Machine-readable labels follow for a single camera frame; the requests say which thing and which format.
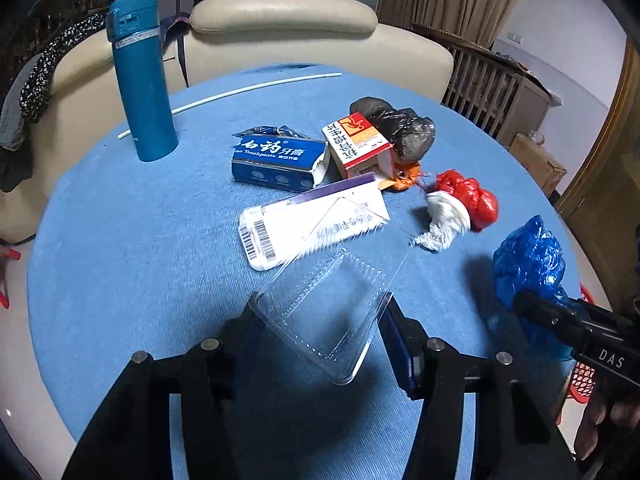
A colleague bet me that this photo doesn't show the blue plastic bag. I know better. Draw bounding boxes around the blue plastic bag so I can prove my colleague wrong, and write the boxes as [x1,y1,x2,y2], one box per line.
[488,216,570,362]

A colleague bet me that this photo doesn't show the red plastic bag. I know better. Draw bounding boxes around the red plastic bag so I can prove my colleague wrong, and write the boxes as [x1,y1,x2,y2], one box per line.
[436,169,499,232]

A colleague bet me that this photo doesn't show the white tissue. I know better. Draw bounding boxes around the white tissue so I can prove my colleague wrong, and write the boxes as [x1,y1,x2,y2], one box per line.
[413,191,471,252]

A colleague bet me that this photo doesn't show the orange wrapper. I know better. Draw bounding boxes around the orange wrapper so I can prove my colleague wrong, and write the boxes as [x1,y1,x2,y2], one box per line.
[378,162,422,192]

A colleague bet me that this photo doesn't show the clear plastic clamshell container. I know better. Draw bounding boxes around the clear plastic clamshell container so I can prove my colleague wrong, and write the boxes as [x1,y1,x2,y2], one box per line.
[250,242,409,385]

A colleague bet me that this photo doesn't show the black plastic bag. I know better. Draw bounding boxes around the black plastic bag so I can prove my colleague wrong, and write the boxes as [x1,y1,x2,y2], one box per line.
[349,96,436,165]

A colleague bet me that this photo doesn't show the red white medicine box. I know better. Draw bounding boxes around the red white medicine box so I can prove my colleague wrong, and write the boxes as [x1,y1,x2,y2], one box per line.
[322,112,395,179]

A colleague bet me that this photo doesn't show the white barcode package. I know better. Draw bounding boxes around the white barcode package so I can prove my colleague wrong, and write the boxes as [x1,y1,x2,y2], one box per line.
[238,174,390,272]

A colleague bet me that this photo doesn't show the blue toothpaste box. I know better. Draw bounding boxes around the blue toothpaste box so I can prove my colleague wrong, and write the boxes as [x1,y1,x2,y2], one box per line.
[231,133,331,193]

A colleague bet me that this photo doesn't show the torn blue foil wrapper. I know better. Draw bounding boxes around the torn blue foil wrapper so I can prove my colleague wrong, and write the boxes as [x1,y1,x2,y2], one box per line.
[234,125,310,140]

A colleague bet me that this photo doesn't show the red plastic trash basket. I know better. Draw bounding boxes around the red plastic trash basket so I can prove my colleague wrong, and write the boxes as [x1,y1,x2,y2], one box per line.
[555,284,599,426]

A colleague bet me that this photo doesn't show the person's right hand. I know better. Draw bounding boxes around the person's right hand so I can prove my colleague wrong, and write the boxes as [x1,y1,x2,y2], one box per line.
[574,387,639,460]

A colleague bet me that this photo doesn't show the cardboard box by door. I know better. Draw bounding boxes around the cardboard box by door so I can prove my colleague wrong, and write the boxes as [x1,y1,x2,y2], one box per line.
[509,133,566,196]

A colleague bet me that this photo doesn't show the blue table cloth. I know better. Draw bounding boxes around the blue table cloth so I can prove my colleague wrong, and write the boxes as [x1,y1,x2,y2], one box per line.
[27,66,570,479]

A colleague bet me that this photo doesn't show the wooden baby crib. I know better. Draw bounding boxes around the wooden baby crib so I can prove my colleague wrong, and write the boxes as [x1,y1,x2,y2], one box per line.
[411,24,552,148]

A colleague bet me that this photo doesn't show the white thin rod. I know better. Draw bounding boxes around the white thin rod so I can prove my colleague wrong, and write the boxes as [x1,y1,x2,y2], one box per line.
[117,72,342,141]

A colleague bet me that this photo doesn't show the dark clothes on sofa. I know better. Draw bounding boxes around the dark clothes on sofa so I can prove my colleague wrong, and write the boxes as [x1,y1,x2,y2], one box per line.
[1,12,106,193]

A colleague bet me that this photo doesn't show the cream leather sofa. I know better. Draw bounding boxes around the cream leather sofa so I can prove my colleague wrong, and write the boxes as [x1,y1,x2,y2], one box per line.
[1,0,454,242]

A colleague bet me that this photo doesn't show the teal thermos bottle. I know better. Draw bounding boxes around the teal thermos bottle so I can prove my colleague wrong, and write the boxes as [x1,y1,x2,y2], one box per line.
[105,0,178,162]

